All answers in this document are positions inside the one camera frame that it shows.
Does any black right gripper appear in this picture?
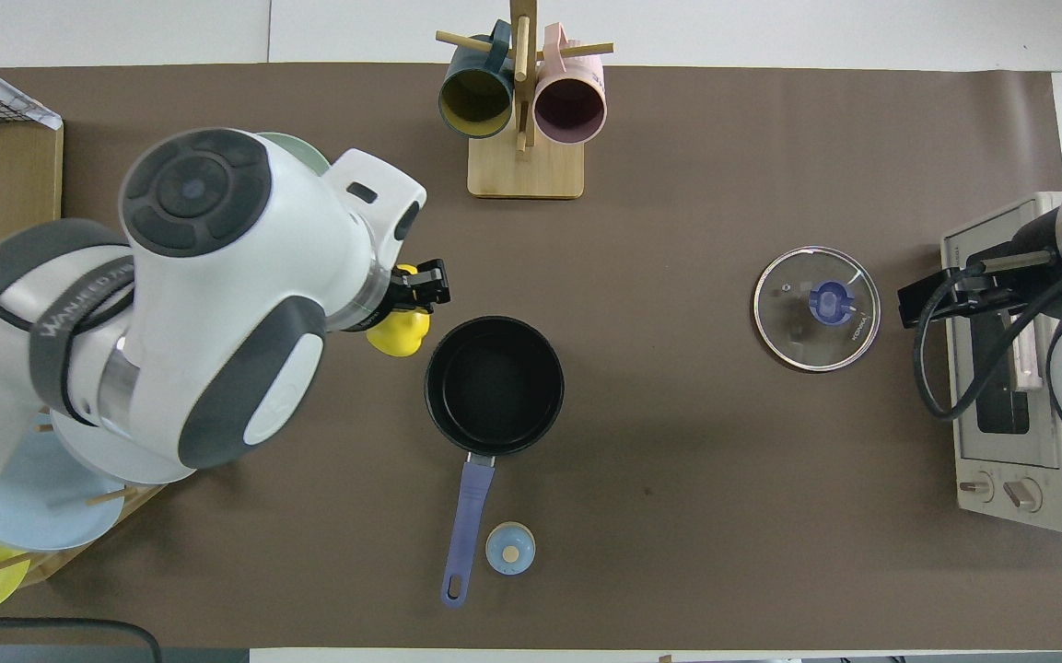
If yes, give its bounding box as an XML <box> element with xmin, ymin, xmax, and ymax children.
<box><xmin>897</xmin><ymin>210</ymin><xmax>1062</xmax><ymax>330</ymax></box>

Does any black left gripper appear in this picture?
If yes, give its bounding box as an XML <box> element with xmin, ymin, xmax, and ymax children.
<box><xmin>372</xmin><ymin>259</ymin><xmax>451</xmax><ymax>325</ymax></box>

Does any yellow lemon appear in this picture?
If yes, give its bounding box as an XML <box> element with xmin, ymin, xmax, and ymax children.
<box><xmin>366</xmin><ymin>265</ymin><xmax>431</xmax><ymax>358</ymax></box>

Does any glass pot lid blue knob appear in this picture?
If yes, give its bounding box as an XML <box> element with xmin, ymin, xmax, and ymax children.
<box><xmin>753</xmin><ymin>246</ymin><xmax>881</xmax><ymax>373</ymax></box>

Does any mint green plate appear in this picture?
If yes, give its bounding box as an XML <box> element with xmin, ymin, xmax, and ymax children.
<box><xmin>257</xmin><ymin>132</ymin><xmax>334</xmax><ymax>178</ymax></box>

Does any pale grey plate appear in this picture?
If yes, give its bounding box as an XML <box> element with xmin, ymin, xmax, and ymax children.
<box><xmin>50</xmin><ymin>414</ymin><xmax>198</xmax><ymax>487</ymax></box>

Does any wooden plate rack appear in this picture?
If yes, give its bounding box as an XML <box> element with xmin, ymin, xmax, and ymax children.
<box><xmin>0</xmin><ymin>483</ymin><xmax>169</xmax><ymax>590</ymax></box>

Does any light blue plate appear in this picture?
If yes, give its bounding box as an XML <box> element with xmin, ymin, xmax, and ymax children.
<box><xmin>0</xmin><ymin>419</ymin><xmax>128</xmax><ymax>552</ymax></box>

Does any dark blue saucepan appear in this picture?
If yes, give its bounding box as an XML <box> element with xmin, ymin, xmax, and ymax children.
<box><xmin>424</xmin><ymin>316</ymin><xmax>566</xmax><ymax>607</ymax></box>

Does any wooden mug tree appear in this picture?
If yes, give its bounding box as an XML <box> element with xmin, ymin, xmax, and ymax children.
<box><xmin>436</xmin><ymin>0</ymin><xmax>614</xmax><ymax>200</ymax></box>

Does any white toaster oven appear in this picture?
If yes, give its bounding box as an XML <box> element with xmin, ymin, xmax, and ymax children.
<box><xmin>940</xmin><ymin>192</ymin><xmax>1062</xmax><ymax>535</ymax></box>

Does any dark teal mug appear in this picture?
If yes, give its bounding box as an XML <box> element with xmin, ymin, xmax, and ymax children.
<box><xmin>438</xmin><ymin>20</ymin><xmax>515</xmax><ymax>139</ymax></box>

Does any pink ribbed mug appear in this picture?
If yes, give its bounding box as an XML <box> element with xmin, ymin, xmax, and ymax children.
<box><xmin>533</xmin><ymin>23</ymin><xmax>607</xmax><ymax>145</ymax></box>

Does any brown table mat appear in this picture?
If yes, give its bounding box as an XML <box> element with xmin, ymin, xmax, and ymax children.
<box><xmin>0</xmin><ymin>63</ymin><xmax>1062</xmax><ymax>650</ymax></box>

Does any brown wooden cutting board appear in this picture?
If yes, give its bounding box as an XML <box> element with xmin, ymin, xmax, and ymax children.
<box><xmin>0</xmin><ymin>120</ymin><xmax>64</xmax><ymax>268</ymax></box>

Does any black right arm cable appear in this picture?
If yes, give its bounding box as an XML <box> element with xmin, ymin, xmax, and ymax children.
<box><xmin>913</xmin><ymin>262</ymin><xmax>1062</xmax><ymax>421</ymax></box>

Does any black wire basket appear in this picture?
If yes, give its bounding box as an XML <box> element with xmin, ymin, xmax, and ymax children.
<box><xmin>0</xmin><ymin>78</ymin><xmax>62</xmax><ymax>130</ymax></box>

